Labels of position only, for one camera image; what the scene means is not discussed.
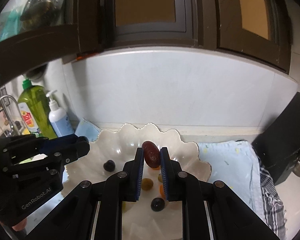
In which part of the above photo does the blue pump soap bottle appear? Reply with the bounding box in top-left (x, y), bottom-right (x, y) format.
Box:
top-left (46, 90), bottom-right (74, 137)

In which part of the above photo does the dark plum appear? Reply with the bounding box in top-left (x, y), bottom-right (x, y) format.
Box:
top-left (103, 160), bottom-right (116, 172)

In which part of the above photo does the black knife block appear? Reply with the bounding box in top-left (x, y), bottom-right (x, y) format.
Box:
top-left (252, 92), bottom-right (300, 185)

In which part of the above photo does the person's hand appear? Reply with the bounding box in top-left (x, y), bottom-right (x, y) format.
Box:
top-left (12, 218), bottom-right (27, 231)

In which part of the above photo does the dark grape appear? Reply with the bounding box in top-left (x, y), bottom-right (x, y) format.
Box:
top-left (151, 197), bottom-right (165, 212)

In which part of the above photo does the dark red date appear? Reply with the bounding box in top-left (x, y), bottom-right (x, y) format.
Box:
top-left (142, 141), bottom-right (161, 168)

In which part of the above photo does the tall chrome faucet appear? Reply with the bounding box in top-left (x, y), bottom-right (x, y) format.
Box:
top-left (0, 95), bottom-right (21, 136)

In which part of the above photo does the small olive green fruit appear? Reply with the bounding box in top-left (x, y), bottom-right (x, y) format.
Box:
top-left (141, 178), bottom-right (154, 191)

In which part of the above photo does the green dish soap bottle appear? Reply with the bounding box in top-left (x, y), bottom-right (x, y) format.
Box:
top-left (18, 79), bottom-right (57, 139)

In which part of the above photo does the white scalloped ceramic bowl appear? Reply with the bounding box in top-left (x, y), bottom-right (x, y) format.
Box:
top-left (62, 124), bottom-right (212, 239)

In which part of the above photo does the checkered plaid cloth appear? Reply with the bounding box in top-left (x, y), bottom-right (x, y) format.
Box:
top-left (258, 158), bottom-right (287, 239)

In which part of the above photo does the light blue patterned cloth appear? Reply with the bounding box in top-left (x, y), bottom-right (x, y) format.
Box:
top-left (27, 118), bottom-right (268, 240)

